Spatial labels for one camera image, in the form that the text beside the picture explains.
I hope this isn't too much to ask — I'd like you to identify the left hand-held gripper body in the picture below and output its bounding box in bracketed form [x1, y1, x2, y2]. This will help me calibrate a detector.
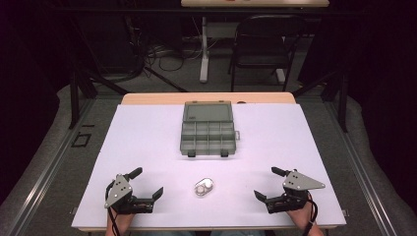
[103, 173, 155, 216]

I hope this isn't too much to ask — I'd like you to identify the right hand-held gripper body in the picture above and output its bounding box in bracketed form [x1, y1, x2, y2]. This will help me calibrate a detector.
[267, 168, 327, 215]

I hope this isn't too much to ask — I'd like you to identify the person's right hand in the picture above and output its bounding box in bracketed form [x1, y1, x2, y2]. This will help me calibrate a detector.
[286, 192, 317, 230]

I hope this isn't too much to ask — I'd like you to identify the person's left hand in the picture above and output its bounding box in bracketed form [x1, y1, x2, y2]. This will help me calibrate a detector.
[106, 209, 136, 231]

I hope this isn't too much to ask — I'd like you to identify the white table mat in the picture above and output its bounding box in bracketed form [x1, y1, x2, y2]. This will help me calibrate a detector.
[71, 103, 347, 229]

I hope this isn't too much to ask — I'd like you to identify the small clear plastic case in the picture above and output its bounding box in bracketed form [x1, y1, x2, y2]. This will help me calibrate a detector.
[193, 177, 215, 198]

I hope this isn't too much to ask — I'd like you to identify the grey plastic compartment box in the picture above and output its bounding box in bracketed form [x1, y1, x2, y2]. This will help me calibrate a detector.
[179, 100, 241, 158]

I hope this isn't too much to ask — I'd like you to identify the black metal stand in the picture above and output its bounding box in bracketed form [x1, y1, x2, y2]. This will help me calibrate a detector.
[290, 63, 349, 134]
[68, 62, 132, 131]

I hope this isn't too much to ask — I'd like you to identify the black folding chair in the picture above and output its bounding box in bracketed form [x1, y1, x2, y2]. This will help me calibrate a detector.
[227, 14, 307, 93]

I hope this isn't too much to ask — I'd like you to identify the white-legged wooden desk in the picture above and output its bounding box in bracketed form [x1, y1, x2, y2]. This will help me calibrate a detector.
[180, 0, 330, 85]

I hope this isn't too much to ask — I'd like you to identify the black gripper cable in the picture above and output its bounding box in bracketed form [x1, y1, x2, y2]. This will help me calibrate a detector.
[301, 196, 320, 236]
[104, 182, 122, 236]

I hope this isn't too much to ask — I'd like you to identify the metal floor rail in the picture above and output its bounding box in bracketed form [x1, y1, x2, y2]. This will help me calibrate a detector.
[6, 97, 96, 236]
[324, 100, 399, 236]

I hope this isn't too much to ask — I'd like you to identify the bundle of black floor cables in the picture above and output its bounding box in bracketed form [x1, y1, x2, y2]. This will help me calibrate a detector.
[126, 19, 206, 83]

